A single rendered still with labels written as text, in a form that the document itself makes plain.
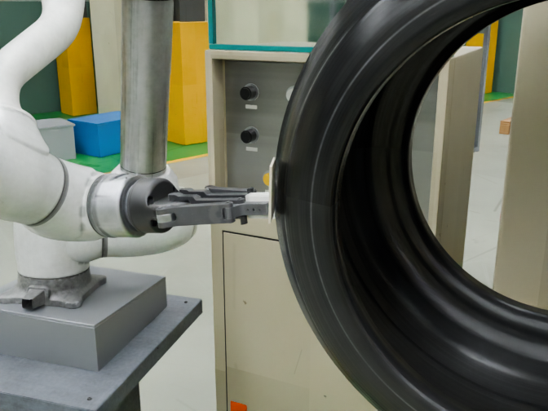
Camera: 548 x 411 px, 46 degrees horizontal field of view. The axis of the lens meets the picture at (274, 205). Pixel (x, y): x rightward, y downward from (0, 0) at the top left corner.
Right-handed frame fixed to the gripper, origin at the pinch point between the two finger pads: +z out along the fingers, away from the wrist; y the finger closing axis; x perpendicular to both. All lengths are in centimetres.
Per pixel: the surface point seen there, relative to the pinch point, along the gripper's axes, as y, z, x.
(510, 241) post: 25.7, 23.9, 12.7
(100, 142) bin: 390, -381, 49
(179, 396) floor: 100, -102, 101
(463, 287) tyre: 15.5, 19.0, 15.9
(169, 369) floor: 114, -116, 99
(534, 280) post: 25.7, 27.0, 18.6
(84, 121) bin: 389, -395, 29
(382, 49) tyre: -12.2, 19.1, -17.4
